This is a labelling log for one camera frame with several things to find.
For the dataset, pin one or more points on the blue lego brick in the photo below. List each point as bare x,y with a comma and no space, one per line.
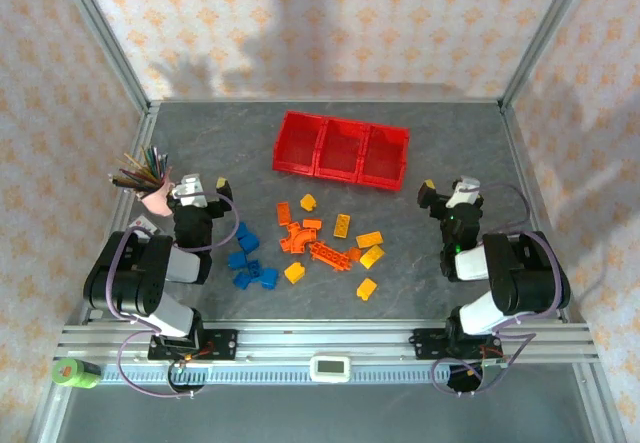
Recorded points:
243,229
237,260
269,278
242,281
250,242
255,269

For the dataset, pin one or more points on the yellow studded lego brick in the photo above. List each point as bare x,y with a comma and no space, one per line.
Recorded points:
342,225
369,239

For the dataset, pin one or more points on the small orange lego brick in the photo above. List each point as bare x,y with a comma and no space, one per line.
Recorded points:
312,224
353,254

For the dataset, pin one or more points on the long orange lego piece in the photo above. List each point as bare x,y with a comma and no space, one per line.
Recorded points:
328,257

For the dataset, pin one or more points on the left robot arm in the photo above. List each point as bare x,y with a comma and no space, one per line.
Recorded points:
140,273

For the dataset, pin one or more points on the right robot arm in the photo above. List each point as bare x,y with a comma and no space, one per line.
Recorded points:
520,273

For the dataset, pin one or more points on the pink cup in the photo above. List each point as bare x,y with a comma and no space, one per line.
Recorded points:
156,203

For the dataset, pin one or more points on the small grey card box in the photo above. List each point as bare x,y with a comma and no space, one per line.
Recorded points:
142,224

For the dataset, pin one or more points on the bunch of coloured pencils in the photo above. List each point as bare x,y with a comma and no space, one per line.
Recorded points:
142,173

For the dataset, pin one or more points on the green tape roll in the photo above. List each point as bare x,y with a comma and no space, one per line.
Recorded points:
72,373

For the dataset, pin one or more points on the white digital timer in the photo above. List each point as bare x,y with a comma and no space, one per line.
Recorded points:
330,368

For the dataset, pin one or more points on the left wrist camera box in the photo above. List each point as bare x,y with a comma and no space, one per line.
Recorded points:
189,190

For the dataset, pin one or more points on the aluminium side rail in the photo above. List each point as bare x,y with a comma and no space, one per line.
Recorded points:
515,153
142,138

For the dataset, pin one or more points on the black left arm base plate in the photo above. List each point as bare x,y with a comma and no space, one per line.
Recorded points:
222,344

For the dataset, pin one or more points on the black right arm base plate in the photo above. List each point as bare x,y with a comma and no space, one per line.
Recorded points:
427,343

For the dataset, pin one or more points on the aluminium mounting rail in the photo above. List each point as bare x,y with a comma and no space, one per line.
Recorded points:
325,338

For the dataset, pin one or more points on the aluminium frame post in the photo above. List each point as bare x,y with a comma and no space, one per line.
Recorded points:
100,28
547,28

